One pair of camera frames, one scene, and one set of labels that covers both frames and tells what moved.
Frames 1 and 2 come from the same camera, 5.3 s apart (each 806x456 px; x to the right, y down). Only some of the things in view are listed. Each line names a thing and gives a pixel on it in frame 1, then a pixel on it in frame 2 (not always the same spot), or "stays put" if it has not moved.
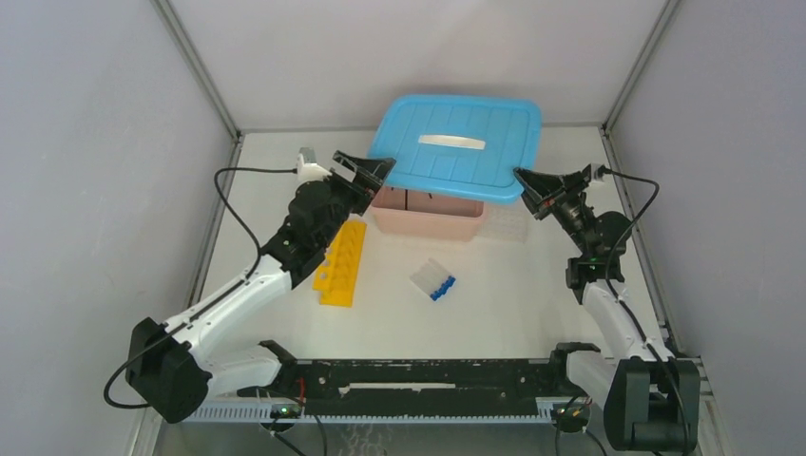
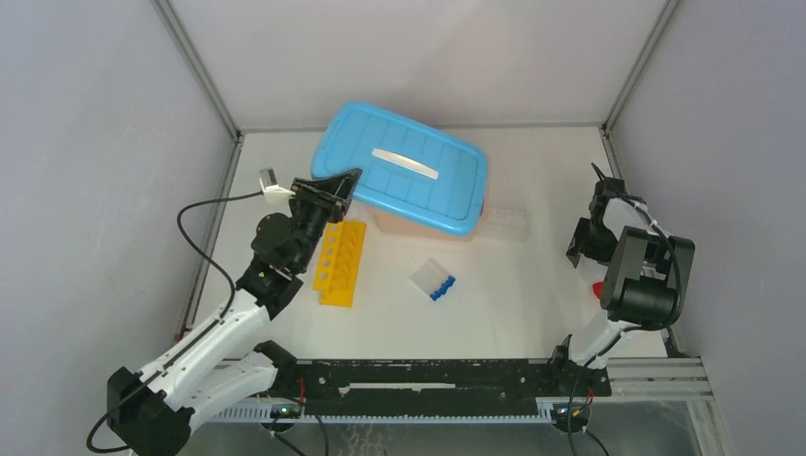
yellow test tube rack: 336,275 stays put
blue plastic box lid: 462,144 -> 407,168
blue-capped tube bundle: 432,278 stays put
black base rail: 423,388 stays put
